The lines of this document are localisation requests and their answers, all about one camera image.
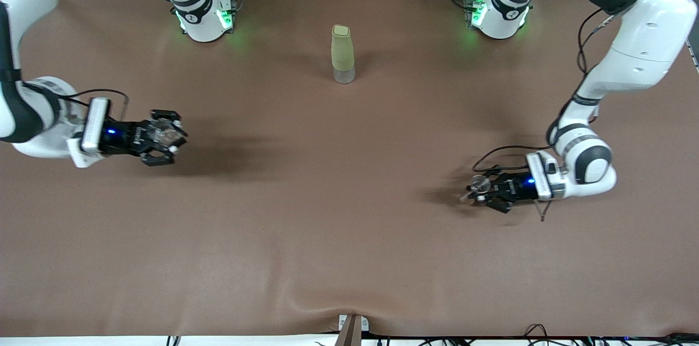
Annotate small clear glass beaker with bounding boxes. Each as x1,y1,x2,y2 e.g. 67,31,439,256
150,118,183,148

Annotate steel double jigger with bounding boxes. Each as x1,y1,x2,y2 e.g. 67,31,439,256
460,174,492,204

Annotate brown table mat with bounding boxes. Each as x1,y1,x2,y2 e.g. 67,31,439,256
0,0,699,338

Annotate green bottle with clear base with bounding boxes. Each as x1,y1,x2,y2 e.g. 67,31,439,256
331,24,356,85

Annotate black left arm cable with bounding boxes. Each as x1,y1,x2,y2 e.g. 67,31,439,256
472,8,623,222

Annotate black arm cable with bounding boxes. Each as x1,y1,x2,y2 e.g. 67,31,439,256
472,8,623,222
57,88,131,118

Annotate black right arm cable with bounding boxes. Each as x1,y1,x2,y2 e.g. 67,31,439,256
57,88,131,118

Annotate table edge mounting post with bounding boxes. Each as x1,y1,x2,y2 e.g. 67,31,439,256
334,313,370,346

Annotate black cables along table edge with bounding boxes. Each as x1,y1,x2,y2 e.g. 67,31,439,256
377,323,699,346

